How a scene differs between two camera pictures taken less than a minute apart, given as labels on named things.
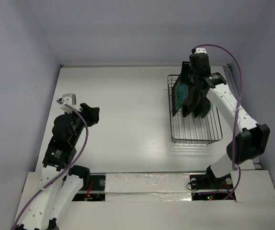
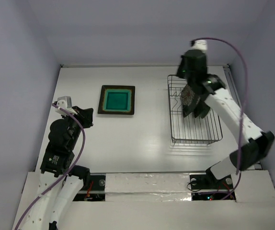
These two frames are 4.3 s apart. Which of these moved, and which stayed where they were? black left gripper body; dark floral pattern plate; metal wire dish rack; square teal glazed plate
Moved: square teal glazed plate
Stayed: metal wire dish rack; black left gripper body; dark floral pattern plate
